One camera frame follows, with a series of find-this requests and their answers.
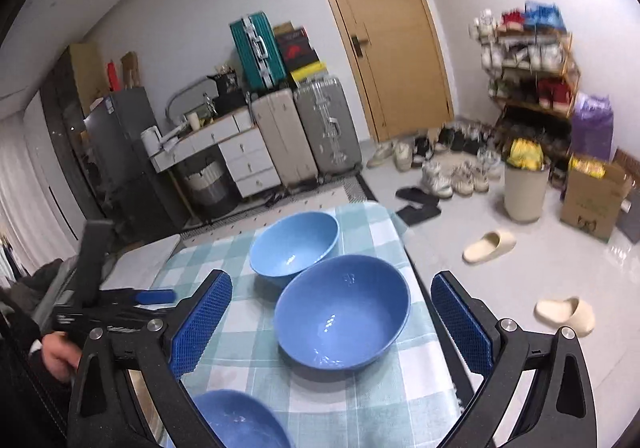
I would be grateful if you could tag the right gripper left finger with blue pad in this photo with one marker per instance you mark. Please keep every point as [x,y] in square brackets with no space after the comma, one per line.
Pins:
[105,410]

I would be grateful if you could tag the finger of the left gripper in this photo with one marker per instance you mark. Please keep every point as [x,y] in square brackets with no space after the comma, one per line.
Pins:
[154,297]

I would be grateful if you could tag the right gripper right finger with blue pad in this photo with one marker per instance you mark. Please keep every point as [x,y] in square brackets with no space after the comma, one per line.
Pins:
[559,407]

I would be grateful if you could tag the blue bowl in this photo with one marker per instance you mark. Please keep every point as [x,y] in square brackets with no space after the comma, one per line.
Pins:
[343,313]
[240,420]
[293,244]

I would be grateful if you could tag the person's left hand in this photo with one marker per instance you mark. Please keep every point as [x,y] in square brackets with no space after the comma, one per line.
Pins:
[60,355]

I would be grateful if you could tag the white marble side table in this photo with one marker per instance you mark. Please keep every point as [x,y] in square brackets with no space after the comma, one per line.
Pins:
[138,268]

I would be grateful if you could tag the teal checked tablecloth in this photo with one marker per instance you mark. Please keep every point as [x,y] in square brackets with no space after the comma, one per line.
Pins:
[404,399]

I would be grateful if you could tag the cream slipper far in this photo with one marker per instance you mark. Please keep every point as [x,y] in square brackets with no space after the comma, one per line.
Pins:
[492,245]

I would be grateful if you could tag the cream slipper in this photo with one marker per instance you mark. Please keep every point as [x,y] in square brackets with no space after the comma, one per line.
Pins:
[492,245]
[574,313]

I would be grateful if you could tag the dark grey refrigerator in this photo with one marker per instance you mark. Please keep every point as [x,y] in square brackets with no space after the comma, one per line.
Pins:
[146,204]

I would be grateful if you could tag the cream slipper near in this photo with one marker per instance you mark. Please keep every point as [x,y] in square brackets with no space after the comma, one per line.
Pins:
[574,313]

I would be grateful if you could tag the white curtain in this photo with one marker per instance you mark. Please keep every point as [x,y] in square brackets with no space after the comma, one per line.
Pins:
[27,218]

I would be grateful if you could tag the laundry basket under desk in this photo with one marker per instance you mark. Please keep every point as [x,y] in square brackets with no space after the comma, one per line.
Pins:
[213,193]

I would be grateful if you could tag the black slippers on floor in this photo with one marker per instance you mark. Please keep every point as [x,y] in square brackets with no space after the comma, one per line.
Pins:
[420,206]

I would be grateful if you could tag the white kettle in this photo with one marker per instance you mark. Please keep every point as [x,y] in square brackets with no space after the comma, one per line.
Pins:
[152,141]

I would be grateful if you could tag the beige trash bin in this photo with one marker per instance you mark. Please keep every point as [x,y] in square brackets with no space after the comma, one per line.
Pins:
[525,181]

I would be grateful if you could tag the white drawer desk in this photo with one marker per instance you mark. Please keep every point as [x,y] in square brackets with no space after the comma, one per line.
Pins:
[233,140]

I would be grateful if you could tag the cardboard box with cat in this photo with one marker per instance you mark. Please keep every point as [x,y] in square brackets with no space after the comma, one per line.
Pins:
[594,195]

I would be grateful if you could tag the oval mirror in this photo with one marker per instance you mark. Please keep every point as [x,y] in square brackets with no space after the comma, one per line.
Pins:
[192,98]

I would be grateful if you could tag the dark glass cabinet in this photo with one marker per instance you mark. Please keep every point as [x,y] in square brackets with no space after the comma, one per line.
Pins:
[73,84]

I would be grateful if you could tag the beige suitcase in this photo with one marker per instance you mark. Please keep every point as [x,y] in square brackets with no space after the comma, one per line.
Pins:
[286,141]

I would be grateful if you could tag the silver suitcase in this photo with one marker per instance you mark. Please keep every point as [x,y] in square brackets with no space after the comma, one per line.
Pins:
[323,110]

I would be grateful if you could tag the purple plastic bag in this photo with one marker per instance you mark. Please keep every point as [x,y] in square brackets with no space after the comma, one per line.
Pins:
[592,126]

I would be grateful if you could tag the teal suitcase on top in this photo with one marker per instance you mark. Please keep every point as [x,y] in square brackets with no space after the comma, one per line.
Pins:
[258,51]

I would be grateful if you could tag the wooden shoe rack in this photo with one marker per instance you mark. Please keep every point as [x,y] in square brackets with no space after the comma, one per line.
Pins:
[533,77]

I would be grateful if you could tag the stack of shoe boxes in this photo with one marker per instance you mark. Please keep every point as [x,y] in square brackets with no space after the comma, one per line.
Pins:
[300,59]

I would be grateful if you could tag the wooden door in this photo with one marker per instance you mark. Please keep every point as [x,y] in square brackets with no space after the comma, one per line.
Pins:
[393,50]

